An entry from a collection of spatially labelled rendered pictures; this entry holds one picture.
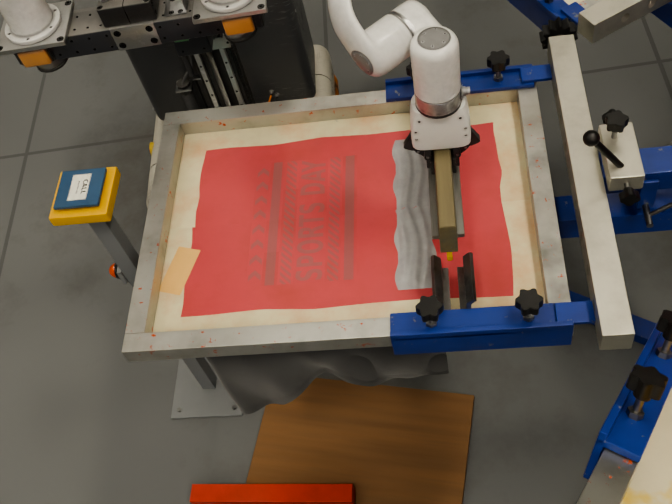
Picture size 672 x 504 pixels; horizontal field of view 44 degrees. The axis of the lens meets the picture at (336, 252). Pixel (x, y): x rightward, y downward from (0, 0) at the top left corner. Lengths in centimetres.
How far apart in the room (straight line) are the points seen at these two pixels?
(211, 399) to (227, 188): 100
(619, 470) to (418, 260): 68
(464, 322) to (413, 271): 16
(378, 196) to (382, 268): 17
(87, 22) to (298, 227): 68
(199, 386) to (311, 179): 108
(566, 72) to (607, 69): 151
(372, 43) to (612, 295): 55
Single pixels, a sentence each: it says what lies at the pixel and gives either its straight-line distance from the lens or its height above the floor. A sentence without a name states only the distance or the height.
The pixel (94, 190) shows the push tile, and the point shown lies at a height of 97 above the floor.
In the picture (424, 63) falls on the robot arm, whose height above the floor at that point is 136.
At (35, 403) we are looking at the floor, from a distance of 282.
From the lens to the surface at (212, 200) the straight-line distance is 172.
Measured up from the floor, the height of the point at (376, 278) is 96.
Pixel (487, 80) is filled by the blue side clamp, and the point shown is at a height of 100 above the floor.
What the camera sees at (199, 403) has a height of 1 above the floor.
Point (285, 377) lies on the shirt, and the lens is 175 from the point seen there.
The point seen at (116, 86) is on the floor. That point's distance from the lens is 357.
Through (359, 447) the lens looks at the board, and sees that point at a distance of 240.
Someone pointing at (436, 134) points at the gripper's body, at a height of 118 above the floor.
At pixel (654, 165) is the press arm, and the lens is 157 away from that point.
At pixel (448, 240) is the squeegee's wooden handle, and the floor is 109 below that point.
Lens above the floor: 224
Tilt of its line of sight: 54 degrees down
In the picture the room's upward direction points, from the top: 16 degrees counter-clockwise
